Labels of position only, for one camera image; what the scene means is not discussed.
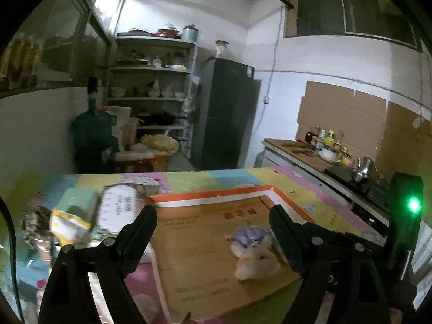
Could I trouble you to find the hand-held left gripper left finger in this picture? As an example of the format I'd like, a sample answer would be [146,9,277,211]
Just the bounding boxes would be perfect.
[38,205,159,324]

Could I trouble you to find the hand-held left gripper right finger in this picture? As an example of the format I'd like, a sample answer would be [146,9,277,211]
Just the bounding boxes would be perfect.
[269,204,394,324]

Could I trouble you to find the white labelled soft pack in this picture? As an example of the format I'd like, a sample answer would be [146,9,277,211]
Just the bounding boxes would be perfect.
[96,184,151,233]

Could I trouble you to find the purple plush item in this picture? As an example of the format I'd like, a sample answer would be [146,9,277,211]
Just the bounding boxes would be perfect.
[230,228,272,248]

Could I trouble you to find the white plush rabbit toy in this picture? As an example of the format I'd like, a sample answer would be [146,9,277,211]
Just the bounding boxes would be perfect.
[234,236,282,281]

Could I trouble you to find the cardboard box with orange rim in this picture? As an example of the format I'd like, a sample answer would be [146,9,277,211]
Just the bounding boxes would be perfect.
[148,185,318,323]

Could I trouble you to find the yellow packet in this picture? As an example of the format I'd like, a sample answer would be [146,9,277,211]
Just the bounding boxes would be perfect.
[50,208,92,244]

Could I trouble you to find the leopard print cloth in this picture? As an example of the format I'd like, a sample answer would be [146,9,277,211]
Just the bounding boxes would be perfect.
[20,207,55,250]

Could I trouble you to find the orange stool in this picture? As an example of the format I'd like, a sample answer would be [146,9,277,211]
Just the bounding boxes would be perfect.
[135,155,166,173]

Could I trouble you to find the kitchen counter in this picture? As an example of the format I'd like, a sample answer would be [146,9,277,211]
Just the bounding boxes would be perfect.
[262,138,392,217]

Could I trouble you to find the rolled pale mat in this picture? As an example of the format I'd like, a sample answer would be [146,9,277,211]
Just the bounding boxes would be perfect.
[115,150,156,163]

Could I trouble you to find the steel kettle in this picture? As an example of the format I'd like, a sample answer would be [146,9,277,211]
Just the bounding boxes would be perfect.
[351,157,377,183]

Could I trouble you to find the colourful printed mat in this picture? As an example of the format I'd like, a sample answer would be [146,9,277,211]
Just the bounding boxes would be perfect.
[0,167,385,324]

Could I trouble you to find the round woven basket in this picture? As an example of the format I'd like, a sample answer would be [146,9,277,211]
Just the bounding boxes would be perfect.
[140,134,179,157]

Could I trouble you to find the black induction cooker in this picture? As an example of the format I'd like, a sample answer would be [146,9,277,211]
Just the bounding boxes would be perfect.
[325,165,372,193]

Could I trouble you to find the white bowl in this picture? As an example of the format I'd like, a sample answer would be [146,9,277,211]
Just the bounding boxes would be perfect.
[318,145,342,162]

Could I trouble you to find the group of condiment bottles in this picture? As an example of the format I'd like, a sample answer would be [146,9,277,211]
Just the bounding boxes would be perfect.
[305,126,350,157]

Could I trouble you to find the white sack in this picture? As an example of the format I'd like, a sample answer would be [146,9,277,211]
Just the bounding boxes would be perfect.
[111,106,139,149]

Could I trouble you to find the black wok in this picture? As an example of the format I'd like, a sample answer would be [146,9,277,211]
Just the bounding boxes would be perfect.
[137,110,188,126]

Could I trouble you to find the green water jug with pump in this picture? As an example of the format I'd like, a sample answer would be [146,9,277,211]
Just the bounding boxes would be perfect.
[72,77,119,173]

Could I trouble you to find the dark grey fridge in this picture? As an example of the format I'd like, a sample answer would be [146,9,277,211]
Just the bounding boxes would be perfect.
[191,57,262,170]

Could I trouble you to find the white shelf rack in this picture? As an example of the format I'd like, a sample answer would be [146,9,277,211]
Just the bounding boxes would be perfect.
[106,34,198,142]

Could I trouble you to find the glass jar with orange lid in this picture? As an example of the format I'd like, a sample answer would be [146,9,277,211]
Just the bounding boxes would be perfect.
[215,40,230,59]

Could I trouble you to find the red pot with lid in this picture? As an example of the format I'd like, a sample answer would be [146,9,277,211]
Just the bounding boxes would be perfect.
[155,23,181,38]

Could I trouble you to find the teal pot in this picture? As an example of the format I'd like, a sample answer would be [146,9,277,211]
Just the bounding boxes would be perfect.
[182,24,200,41]

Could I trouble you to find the amber oil bottle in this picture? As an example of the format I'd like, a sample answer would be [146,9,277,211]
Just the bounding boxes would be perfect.
[5,35,19,82]

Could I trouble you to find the cardboard wall sheets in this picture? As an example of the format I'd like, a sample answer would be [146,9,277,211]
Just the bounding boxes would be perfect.
[296,80,432,183]

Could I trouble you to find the glass sliding window frame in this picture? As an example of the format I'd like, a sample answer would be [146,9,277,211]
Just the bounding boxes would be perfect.
[0,0,119,98]

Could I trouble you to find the dark wall window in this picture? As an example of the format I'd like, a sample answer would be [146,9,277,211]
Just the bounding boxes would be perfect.
[283,0,422,53]

